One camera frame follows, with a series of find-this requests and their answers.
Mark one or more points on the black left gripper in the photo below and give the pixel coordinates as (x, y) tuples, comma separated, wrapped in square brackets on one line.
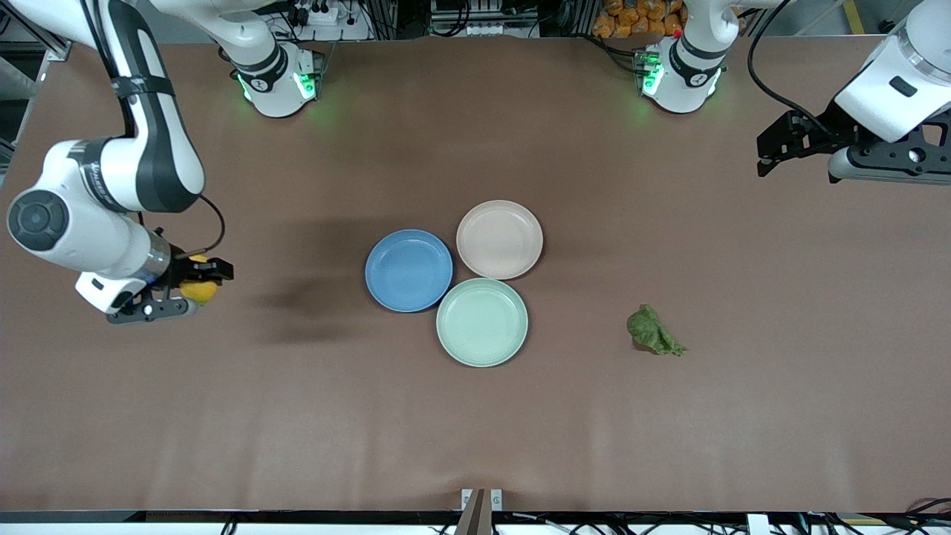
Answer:
[(826, 131)]

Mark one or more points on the brown table cover mat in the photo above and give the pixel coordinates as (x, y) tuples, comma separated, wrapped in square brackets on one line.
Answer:
[(223, 409)]

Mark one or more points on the yellow lemon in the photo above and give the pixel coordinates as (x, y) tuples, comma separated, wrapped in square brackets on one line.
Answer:
[(200, 292)]

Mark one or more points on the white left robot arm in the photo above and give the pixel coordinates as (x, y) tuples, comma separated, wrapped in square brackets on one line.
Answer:
[(687, 74)]

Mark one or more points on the white power strip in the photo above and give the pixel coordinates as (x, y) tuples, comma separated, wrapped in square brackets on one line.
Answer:
[(323, 16)]

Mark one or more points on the mint green plate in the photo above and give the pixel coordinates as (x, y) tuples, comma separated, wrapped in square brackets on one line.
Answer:
[(483, 323)]

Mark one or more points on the blue plate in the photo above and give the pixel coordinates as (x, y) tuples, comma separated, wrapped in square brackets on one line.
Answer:
[(409, 271)]

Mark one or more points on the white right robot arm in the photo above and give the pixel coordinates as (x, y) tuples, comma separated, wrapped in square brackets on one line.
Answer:
[(89, 238)]

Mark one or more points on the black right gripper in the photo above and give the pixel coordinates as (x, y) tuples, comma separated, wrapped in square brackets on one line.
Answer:
[(178, 269)]

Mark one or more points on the brown camera stand pole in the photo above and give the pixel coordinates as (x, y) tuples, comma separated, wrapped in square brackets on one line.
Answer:
[(475, 520)]

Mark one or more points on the green lettuce leaf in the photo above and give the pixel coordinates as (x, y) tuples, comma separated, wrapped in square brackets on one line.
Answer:
[(650, 331)]

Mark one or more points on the bag of orange fruits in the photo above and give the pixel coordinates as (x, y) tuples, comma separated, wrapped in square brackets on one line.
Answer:
[(624, 18)]

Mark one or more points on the white background equipment box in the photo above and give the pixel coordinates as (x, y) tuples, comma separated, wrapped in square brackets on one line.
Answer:
[(483, 30)]

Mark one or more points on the aluminium frame profile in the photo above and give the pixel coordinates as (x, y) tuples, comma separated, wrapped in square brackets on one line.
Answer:
[(58, 50)]

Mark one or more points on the black right camera mount bracket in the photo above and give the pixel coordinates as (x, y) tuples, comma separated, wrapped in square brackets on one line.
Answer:
[(160, 306)]

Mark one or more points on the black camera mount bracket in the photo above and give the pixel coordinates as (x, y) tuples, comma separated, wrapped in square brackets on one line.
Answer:
[(884, 156), (160, 306)]

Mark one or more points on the small metal bracket plate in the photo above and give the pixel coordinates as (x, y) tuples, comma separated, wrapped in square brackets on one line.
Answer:
[(496, 499)]

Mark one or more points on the beige plate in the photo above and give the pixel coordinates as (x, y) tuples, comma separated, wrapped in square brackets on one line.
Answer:
[(499, 240)]

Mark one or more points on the black left camera mount bracket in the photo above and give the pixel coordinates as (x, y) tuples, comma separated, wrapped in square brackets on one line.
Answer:
[(884, 156)]

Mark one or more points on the small base controller board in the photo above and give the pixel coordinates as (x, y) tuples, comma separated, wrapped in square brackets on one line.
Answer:
[(645, 61), (319, 70)]

